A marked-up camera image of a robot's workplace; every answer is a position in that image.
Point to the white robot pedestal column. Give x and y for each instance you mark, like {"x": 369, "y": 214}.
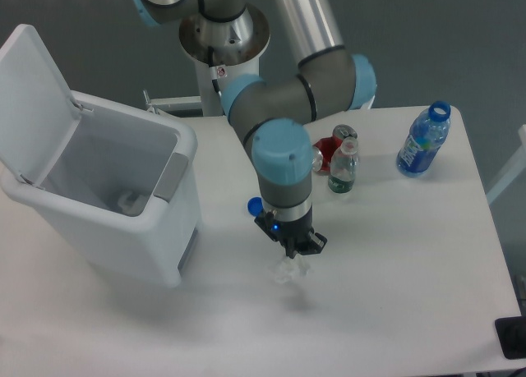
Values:
{"x": 221, "y": 84}

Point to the crushed red soda can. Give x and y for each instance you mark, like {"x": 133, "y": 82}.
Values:
{"x": 324, "y": 148}

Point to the black device at table corner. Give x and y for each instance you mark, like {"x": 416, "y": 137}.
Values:
{"x": 511, "y": 335}

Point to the white paper inside bin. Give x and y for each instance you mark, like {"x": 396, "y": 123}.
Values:
{"x": 131, "y": 203}

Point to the white trash bin with lid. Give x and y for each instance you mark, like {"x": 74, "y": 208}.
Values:
{"x": 70, "y": 155}

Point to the white frame at right edge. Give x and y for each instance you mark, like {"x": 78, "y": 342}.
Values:
{"x": 513, "y": 167}

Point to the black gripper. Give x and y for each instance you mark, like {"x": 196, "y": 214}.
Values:
{"x": 295, "y": 236}

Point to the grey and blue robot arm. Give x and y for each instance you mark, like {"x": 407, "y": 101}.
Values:
{"x": 223, "y": 37}

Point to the clear green-label plastic bottle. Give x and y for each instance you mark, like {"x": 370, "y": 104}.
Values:
{"x": 343, "y": 166}

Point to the blue plastic bottle cap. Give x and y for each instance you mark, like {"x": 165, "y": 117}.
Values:
{"x": 254, "y": 206}

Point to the white paper ball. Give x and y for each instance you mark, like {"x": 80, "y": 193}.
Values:
{"x": 287, "y": 269}

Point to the blue plastic drink bottle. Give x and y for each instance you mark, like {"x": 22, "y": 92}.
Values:
{"x": 425, "y": 137}

